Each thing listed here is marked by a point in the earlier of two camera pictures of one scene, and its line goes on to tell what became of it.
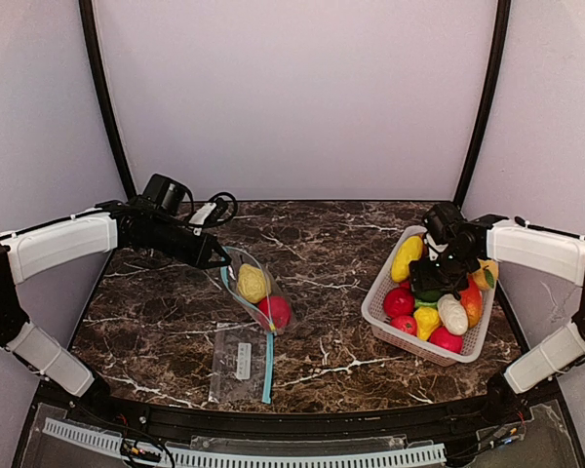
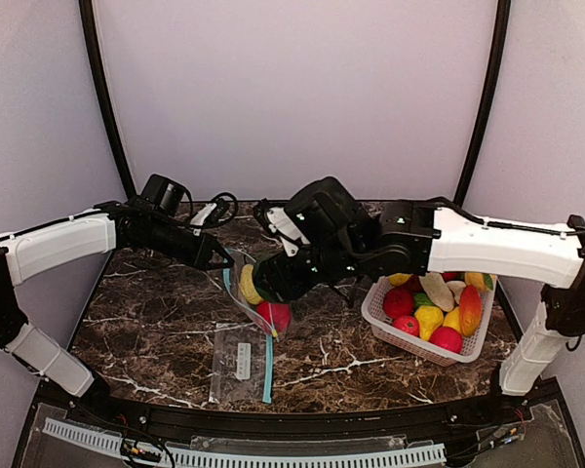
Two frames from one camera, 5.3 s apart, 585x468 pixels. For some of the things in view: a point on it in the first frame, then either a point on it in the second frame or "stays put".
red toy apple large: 275,312 stays put
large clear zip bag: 256,291 stays put
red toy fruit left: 400,301 stays put
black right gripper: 429,275 → 269,279
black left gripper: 214,253 stays put
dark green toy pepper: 427,297 → 262,278
